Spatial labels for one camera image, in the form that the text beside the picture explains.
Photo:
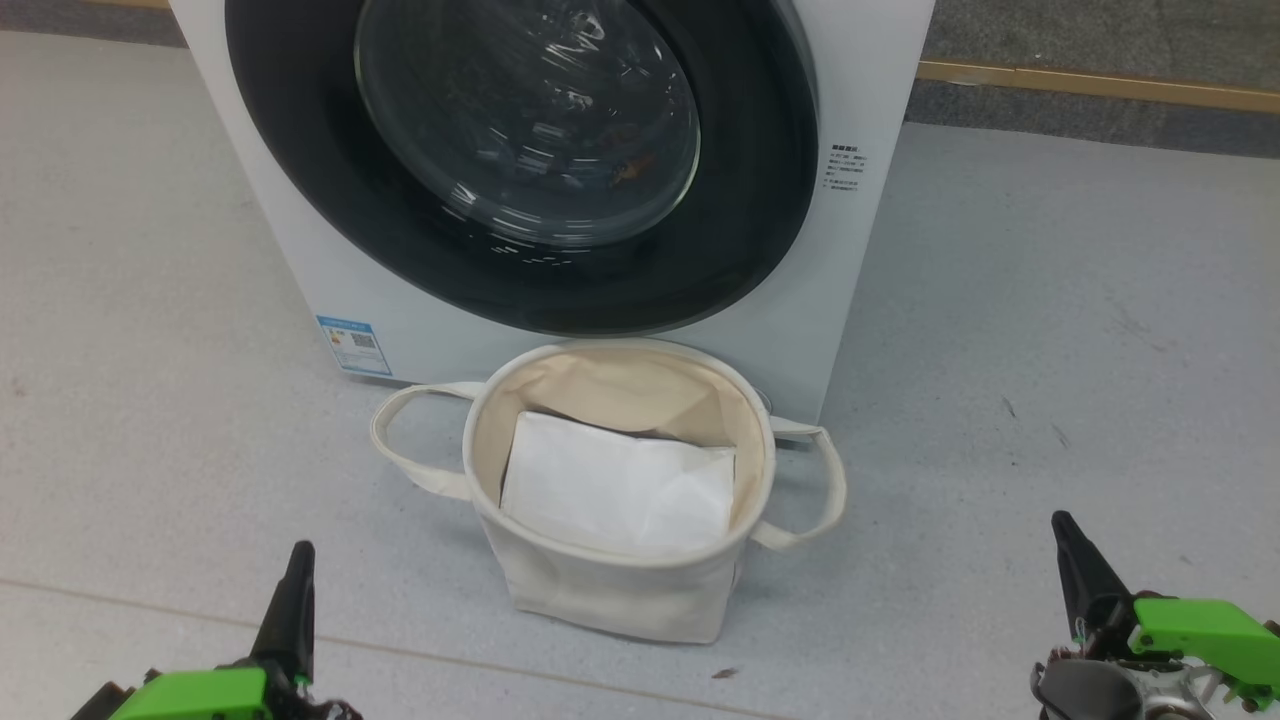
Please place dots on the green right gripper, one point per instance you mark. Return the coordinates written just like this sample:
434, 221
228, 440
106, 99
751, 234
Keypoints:
1200, 630

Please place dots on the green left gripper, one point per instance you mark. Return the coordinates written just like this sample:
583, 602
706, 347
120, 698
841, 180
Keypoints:
200, 695

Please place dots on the black round glass washer door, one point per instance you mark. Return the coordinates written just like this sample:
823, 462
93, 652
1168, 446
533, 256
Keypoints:
300, 150

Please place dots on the cream canvas laundry basket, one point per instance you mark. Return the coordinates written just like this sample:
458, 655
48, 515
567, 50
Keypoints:
600, 600

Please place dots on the white front-load washing machine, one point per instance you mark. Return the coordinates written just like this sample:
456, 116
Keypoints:
880, 250

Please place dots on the blue energy label sticker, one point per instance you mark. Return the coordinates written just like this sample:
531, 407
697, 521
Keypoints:
353, 346

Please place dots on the round drain filter cover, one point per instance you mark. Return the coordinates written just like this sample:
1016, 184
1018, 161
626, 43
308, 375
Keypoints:
763, 400

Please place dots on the small black text label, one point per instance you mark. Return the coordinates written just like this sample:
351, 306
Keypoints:
845, 168

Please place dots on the wooden baseboard strip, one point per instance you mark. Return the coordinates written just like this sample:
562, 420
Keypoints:
1100, 85

